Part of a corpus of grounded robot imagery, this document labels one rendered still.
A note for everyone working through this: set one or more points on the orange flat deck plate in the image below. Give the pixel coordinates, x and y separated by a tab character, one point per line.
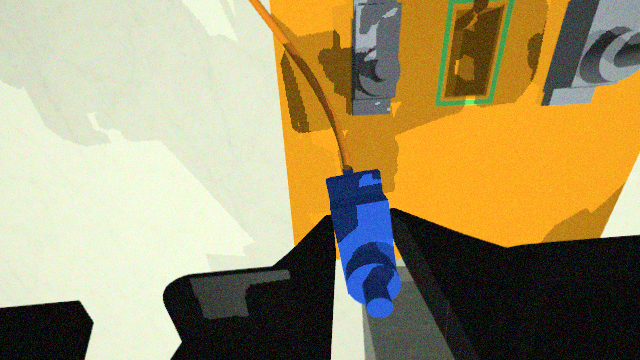
513	121

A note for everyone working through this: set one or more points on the blue micro servo with brown cable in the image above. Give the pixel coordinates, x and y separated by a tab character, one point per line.
359	209

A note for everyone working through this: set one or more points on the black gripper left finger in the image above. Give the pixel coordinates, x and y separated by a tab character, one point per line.
296	293

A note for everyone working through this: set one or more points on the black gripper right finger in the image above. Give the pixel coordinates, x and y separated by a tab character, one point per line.
486	299

